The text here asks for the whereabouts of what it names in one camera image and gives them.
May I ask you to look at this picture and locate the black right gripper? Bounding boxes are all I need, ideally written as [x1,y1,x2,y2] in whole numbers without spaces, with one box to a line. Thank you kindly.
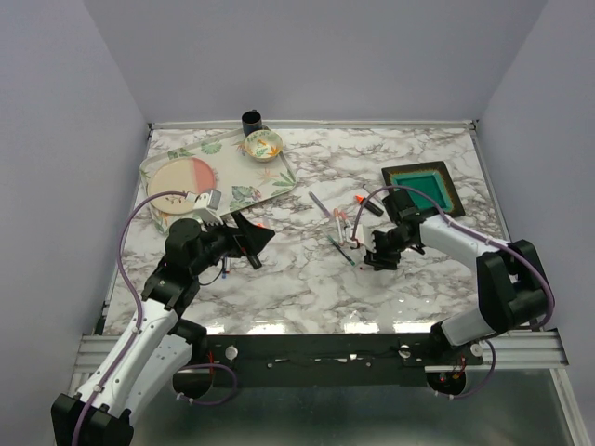
[364,228,414,271]

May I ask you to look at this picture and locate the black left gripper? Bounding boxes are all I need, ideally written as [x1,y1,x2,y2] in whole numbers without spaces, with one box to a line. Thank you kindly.
[191,211,275,277]

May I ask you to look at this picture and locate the black orange highlighter body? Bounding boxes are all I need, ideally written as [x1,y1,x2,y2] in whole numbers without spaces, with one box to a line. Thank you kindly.
[355,195,384,216]

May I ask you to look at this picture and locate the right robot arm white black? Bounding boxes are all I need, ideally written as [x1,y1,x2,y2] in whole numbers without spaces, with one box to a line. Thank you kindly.
[350,185,555,364]

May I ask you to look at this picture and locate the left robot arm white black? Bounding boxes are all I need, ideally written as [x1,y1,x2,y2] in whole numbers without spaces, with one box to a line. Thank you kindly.
[50,212,275,445]

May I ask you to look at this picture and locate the blue red whiteboard pen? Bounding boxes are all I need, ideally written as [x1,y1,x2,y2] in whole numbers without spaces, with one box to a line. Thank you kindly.
[221,256,231,279]

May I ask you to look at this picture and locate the green fineliner pen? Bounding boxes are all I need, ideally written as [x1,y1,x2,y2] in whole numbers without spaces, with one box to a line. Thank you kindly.
[325,234,356,267]

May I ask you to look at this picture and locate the green cap black highlighter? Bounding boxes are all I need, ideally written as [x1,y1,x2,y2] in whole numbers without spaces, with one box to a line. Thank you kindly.
[246,254,262,269]

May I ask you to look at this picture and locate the pink cap white marker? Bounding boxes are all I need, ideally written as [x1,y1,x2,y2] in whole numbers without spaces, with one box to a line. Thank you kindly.
[339,211,359,249]

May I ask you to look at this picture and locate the floral leaf pattern tray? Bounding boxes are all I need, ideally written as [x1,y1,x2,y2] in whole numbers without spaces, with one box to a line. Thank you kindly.
[139,128,297,216]

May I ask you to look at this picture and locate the peach cap white marker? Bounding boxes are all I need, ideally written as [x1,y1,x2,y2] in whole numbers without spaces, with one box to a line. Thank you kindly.
[333,208,345,245]

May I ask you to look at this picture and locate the grey purple marker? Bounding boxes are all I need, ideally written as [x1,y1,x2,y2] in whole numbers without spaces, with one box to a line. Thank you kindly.
[308,191,332,219]

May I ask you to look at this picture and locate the pink cream round plate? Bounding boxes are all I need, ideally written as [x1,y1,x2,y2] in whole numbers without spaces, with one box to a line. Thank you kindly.
[147,157,217,215]

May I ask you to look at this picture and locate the black teal square plate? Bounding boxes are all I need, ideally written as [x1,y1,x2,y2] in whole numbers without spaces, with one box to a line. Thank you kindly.
[381,161,466,218]

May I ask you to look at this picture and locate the floral small bowl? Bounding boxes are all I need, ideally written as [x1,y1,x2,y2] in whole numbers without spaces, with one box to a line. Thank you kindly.
[244,129,284,163]

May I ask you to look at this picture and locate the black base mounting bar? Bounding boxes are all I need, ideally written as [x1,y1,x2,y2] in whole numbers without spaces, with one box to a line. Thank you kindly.
[190,333,483,388]

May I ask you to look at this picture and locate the dark blue mug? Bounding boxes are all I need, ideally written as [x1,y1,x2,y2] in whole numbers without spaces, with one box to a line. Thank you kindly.
[241,110,263,137]

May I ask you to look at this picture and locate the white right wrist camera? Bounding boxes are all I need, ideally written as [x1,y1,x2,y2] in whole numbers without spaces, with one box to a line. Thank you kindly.
[348,225,376,252]

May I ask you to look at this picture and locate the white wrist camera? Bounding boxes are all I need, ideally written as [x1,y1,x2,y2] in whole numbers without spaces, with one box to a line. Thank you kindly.
[186,189,223,225]
[348,225,376,252]

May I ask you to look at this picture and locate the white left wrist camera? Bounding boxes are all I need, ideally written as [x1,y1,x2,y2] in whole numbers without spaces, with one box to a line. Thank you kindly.
[186,189,223,225]

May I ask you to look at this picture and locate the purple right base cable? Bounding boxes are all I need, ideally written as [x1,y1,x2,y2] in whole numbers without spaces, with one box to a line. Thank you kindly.
[434,338,496,401]

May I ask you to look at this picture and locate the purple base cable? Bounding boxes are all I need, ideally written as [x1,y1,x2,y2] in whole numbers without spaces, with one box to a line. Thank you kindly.
[175,362,241,406]
[434,338,496,401]

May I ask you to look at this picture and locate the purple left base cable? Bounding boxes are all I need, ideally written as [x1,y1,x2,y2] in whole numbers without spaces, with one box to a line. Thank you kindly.
[175,362,241,406]

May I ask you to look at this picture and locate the aluminium frame rail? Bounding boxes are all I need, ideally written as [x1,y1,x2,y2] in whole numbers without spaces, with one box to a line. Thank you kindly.
[73,335,119,374]

